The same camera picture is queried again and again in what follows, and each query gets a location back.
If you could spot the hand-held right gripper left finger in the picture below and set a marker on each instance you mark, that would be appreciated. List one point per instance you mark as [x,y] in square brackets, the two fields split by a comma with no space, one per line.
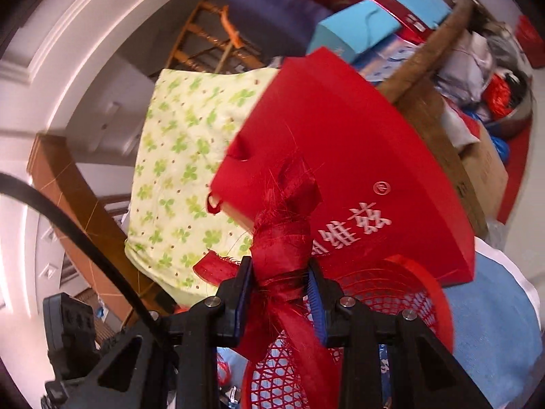
[243,296]

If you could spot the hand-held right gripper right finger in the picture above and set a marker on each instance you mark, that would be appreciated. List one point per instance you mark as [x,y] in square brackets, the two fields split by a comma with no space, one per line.
[317,306]

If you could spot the red plastic mesh basket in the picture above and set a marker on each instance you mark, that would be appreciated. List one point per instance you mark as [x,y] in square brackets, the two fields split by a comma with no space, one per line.
[383,289]

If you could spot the red paper gift bag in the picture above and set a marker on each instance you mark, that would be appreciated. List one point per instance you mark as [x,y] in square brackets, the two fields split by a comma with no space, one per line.
[340,136]

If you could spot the green clover print cloth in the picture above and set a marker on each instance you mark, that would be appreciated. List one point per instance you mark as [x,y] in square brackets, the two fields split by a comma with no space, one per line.
[183,157]

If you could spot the light blue blanket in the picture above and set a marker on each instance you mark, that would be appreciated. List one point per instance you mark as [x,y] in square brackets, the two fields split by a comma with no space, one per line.
[489,328]

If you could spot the white bed sheet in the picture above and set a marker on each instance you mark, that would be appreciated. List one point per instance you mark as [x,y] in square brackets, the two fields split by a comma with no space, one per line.
[506,260]

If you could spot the brown cardboard box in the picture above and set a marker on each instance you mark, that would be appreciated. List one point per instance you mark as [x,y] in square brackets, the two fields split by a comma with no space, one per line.
[481,170]

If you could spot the blue plastic bag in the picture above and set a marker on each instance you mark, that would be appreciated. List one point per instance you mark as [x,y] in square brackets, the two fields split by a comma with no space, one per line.
[499,147]

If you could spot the red floor mat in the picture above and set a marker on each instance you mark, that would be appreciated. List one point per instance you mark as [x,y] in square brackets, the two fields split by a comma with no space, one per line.
[519,170]

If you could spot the blue white pack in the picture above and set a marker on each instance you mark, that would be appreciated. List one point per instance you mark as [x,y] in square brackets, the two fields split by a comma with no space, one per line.
[389,59]

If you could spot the red plastic bag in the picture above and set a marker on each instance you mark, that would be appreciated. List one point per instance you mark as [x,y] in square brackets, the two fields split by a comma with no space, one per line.
[498,93]

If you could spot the grey plastic bag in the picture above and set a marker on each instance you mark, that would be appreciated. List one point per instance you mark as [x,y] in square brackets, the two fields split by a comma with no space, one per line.
[464,64]

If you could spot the steel basin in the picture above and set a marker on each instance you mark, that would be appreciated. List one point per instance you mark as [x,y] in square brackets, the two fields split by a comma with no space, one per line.
[521,108]

